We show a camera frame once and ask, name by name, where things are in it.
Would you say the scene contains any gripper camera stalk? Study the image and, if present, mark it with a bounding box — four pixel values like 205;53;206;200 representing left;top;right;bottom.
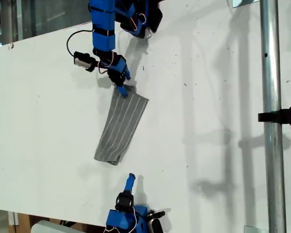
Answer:
85;59;100;73

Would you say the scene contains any wooden table leg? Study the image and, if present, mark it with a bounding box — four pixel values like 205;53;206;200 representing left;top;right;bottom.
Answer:
16;213;31;233

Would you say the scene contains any white box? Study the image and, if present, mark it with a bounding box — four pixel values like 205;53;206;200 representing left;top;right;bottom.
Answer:
31;219;88;233

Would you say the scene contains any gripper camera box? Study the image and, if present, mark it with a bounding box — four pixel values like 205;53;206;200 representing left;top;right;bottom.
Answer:
73;50;93;68
147;210;166;233

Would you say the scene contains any black clamp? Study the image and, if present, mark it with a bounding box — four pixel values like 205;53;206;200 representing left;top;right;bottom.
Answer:
258;103;291;129

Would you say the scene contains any grey white-striped towel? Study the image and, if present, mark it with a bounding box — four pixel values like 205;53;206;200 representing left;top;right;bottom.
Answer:
94;83;150;166

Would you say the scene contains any steel post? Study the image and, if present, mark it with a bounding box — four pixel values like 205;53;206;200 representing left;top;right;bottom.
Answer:
259;0;287;233

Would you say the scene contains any gripper camera cable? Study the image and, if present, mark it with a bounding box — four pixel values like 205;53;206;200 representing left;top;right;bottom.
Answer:
66;29;95;58

